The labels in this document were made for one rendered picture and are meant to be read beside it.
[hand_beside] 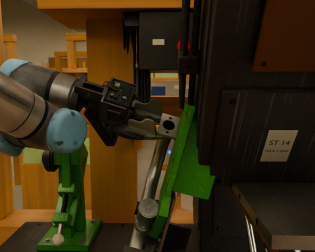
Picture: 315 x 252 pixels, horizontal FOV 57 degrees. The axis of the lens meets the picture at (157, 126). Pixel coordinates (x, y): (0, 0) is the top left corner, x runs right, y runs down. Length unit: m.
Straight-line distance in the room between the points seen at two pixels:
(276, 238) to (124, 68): 0.65
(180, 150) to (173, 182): 0.06
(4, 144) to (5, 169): 0.50
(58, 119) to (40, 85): 0.16
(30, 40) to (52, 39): 0.80
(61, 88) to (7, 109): 0.18
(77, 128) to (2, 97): 0.13
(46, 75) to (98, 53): 0.31
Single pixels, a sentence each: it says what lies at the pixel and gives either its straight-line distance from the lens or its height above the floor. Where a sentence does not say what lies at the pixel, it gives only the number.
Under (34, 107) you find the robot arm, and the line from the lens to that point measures 0.48.
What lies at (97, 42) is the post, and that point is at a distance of 0.91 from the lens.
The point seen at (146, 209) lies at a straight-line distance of 0.55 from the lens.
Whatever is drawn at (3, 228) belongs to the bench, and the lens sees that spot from 1.05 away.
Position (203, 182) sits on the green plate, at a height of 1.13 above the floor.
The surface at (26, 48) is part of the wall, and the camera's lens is 11.96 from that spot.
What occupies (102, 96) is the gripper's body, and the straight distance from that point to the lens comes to 0.57.
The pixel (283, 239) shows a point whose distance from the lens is 0.40.
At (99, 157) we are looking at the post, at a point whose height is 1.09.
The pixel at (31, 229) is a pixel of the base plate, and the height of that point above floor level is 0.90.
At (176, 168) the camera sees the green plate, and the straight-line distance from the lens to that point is 0.52.
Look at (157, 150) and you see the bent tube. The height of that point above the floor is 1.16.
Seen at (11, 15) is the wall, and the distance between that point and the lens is 12.39.
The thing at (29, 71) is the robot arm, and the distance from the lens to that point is 0.64.
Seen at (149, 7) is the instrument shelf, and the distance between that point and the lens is 0.78.
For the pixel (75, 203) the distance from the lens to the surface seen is 0.81.
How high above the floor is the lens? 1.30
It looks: 7 degrees down
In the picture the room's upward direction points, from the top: straight up
